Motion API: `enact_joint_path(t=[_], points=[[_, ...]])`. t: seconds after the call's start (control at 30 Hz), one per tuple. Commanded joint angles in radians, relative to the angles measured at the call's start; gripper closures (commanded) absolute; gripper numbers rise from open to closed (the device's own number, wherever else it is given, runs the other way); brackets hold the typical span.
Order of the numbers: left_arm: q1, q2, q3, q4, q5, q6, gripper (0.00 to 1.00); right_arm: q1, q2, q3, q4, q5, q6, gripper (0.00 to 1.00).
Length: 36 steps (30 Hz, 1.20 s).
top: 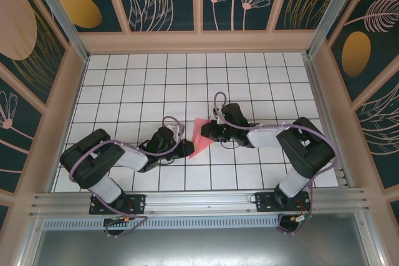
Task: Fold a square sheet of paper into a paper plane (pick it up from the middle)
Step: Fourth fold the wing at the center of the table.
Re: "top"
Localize aluminium table side rail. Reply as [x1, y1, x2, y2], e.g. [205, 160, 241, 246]
[302, 54, 350, 188]

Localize pink square paper sheet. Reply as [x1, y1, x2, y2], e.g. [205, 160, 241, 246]
[188, 118, 216, 159]

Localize pink flowers wall art panel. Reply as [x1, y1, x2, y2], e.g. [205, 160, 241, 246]
[199, 0, 283, 33]

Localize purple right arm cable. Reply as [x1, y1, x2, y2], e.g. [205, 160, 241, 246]
[213, 91, 339, 236]

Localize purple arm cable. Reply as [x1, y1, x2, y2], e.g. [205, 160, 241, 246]
[69, 115, 183, 239]
[213, 91, 339, 236]

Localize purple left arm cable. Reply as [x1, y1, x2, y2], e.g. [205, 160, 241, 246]
[69, 115, 183, 239]

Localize pink leaves wall art panel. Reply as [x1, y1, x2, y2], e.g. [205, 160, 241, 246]
[352, 74, 399, 191]

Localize orange circle leaves art panel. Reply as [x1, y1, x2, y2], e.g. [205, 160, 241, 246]
[111, 0, 197, 33]

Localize long aluminium mounting rail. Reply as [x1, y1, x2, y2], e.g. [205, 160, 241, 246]
[29, 187, 372, 217]

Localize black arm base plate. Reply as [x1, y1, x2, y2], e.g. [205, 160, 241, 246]
[89, 193, 147, 216]
[254, 191, 312, 214]

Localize grey metal sheet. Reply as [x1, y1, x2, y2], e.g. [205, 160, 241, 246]
[31, 228, 378, 266]

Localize aluminium corner post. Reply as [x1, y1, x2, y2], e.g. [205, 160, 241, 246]
[306, 0, 371, 59]
[25, 0, 91, 63]

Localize single flower wall art panel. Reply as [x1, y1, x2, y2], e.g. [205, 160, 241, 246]
[0, 63, 46, 194]

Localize orange oval feather art panel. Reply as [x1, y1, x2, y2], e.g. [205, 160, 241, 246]
[325, 0, 399, 103]

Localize grey slotted cable duct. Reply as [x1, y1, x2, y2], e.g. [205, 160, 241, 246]
[40, 217, 281, 230]

